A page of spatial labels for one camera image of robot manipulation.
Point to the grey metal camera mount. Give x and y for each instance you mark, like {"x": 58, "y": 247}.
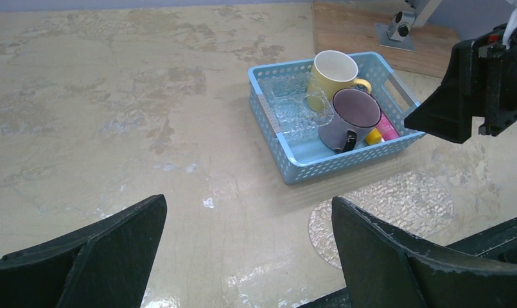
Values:
{"x": 396, "y": 34}

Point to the pink toothpaste tube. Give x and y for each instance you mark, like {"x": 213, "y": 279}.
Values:
{"x": 386, "y": 129}

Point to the yellow mug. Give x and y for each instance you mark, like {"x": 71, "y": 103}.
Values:
{"x": 332, "y": 71}

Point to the clear textured square dish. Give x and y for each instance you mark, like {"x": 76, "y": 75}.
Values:
{"x": 300, "y": 112}

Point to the purple mug black handle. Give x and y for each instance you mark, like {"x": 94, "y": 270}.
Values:
{"x": 356, "y": 114}

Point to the textured clear oval tray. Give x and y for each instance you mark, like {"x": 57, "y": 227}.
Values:
{"x": 413, "y": 201}

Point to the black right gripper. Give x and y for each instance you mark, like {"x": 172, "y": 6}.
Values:
{"x": 448, "y": 112}

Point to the light blue perforated basket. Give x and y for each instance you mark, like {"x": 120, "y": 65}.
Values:
{"x": 306, "y": 160}

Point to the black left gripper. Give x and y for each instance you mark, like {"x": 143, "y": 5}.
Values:
{"x": 496, "y": 242}

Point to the wooden board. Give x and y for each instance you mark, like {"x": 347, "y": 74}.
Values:
{"x": 359, "y": 26}

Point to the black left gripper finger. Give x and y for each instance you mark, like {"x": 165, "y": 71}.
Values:
{"x": 104, "y": 264}

